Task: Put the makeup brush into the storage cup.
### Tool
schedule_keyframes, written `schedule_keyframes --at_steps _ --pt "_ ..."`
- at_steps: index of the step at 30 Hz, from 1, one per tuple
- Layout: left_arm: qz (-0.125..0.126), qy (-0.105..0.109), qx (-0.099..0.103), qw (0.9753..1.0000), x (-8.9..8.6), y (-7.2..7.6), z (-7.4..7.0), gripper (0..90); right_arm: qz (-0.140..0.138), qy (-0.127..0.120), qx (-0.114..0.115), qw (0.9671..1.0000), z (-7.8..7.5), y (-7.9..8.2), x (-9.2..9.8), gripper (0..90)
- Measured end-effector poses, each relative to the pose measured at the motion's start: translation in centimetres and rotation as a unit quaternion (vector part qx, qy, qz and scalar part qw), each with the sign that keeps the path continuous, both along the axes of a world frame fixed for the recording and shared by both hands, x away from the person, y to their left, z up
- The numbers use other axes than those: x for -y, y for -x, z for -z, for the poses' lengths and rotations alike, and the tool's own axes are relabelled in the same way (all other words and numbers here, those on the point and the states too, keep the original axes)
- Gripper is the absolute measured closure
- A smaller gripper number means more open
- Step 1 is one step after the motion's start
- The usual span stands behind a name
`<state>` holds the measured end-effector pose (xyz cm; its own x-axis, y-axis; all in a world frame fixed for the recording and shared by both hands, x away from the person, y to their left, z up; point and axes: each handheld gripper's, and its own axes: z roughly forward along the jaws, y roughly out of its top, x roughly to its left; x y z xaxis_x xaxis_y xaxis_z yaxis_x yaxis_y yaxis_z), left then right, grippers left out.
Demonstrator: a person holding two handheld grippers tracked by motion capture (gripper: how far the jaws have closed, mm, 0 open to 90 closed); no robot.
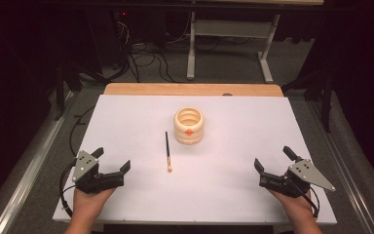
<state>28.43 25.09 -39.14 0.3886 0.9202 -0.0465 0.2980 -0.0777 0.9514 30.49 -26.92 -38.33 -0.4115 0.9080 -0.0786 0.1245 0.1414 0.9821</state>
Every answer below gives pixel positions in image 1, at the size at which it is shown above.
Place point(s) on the person's left hand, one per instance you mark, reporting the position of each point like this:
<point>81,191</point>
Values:
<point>89,201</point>

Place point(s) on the black stand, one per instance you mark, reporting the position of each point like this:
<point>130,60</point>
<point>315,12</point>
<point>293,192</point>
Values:
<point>327,97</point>
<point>60,94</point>

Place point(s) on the white metal desk frame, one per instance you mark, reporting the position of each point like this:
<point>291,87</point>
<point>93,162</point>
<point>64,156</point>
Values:
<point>191,48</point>

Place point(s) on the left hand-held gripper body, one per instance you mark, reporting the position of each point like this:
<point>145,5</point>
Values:
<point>86,177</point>

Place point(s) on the person's right hand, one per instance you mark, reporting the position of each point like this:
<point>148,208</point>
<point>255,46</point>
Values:
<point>293,206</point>

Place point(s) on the wooden table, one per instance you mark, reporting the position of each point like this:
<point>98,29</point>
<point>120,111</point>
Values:
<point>191,89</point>

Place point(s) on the metal floor rail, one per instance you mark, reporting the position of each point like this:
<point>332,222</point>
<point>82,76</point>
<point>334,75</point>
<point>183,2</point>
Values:
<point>347,169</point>
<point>29,178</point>

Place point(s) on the cream ribbed holder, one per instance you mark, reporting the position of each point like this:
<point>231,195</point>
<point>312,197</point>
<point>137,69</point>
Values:
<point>189,135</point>

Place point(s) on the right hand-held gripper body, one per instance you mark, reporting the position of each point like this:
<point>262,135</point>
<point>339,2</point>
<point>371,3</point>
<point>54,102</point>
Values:
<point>302,175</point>

